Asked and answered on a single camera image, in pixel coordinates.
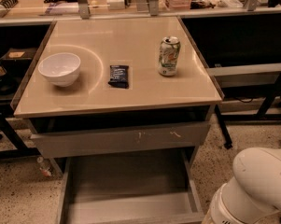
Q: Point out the grey drawer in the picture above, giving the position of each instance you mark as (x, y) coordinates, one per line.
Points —
(145, 187)
(117, 140)

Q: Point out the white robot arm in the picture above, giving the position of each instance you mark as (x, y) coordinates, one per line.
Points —
(254, 191)

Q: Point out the grey drawer cabinet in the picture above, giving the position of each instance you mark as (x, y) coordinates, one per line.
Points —
(90, 103)

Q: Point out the grey top drawer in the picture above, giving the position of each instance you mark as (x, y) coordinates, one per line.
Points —
(117, 140)

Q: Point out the dark blue snack packet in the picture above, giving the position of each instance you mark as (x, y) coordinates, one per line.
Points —
(119, 76)

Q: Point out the green white soda can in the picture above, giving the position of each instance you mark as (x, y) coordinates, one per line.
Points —
(169, 52)

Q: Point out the white ceramic bowl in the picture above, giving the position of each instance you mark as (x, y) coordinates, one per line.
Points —
(60, 69)

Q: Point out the plastic bottle on floor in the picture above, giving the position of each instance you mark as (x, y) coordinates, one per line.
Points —
(44, 166)

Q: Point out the grey metal side shelf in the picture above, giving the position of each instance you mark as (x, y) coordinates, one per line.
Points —
(242, 85)

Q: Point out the black box with label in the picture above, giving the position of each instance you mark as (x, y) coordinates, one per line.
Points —
(19, 54)

